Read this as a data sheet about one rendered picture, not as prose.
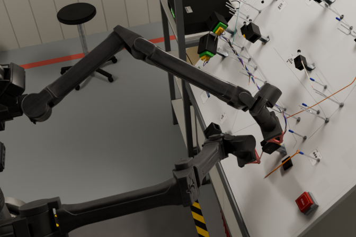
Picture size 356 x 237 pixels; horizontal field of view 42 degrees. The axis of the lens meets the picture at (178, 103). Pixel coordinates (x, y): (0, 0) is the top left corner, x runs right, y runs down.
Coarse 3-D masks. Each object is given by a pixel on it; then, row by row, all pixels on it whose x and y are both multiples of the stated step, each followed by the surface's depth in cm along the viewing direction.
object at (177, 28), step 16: (160, 0) 285; (176, 0) 227; (176, 16) 232; (176, 32) 250; (208, 32) 247; (176, 80) 283; (176, 112) 325; (192, 112) 324; (192, 128) 311; (192, 144) 290
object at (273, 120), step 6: (270, 114) 156; (270, 120) 155; (276, 120) 159; (264, 126) 156; (270, 126) 156; (276, 126) 158; (264, 132) 159; (270, 132) 158; (276, 132) 156; (264, 138) 158
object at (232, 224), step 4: (224, 192) 222; (224, 196) 224; (224, 200) 226; (228, 200) 215; (224, 204) 228; (228, 204) 217; (224, 208) 231; (228, 208) 219; (224, 212) 233; (228, 212) 221; (232, 212) 212; (228, 216) 223; (232, 216) 214; (228, 220) 225; (232, 220) 216; (228, 224) 227; (232, 224) 218; (236, 224) 207; (232, 228) 219; (236, 228) 209; (232, 232) 222; (236, 232) 211; (240, 232) 202; (232, 236) 224; (236, 236) 213; (240, 236) 204
